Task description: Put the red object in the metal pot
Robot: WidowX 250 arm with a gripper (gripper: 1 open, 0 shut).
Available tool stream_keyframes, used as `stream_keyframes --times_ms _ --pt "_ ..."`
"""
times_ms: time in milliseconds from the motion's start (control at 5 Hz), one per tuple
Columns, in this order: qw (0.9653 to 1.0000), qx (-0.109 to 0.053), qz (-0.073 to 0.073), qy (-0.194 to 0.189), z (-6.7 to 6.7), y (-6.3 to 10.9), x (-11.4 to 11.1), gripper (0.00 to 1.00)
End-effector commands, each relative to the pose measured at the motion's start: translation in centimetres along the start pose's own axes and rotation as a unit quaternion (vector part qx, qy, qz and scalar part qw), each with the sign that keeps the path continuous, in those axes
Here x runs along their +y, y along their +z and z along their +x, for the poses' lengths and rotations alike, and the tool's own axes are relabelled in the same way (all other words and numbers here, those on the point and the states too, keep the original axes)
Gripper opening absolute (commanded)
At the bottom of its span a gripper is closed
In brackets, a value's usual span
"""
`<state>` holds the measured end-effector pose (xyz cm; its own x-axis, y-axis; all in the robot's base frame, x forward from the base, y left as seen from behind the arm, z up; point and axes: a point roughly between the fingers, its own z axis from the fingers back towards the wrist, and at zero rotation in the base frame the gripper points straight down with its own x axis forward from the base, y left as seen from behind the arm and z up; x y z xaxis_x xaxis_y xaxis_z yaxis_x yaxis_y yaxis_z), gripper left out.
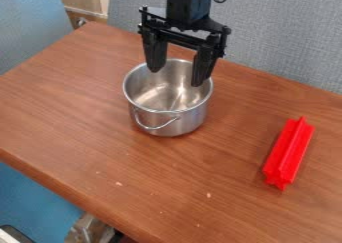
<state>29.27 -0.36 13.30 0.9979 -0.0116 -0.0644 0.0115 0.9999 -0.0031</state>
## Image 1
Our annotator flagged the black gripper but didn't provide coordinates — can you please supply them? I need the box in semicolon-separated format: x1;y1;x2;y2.
140;6;232;87

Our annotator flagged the red plastic cross-shaped bar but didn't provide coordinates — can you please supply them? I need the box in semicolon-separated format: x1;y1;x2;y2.
262;117;316;190

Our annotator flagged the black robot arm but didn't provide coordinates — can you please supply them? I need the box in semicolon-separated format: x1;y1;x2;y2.
140;0;232;87

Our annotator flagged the stainless steel pot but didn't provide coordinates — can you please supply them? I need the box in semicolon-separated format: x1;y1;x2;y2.
123;59;214;137

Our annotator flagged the dark object bottom left corner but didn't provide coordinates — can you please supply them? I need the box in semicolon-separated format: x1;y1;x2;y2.
0;225;35;243

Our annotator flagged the light wooden crate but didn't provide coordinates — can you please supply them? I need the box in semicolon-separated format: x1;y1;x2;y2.
55;0;111;20

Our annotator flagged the wooden table leg frame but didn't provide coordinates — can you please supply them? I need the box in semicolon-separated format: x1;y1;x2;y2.
65;213;115;243

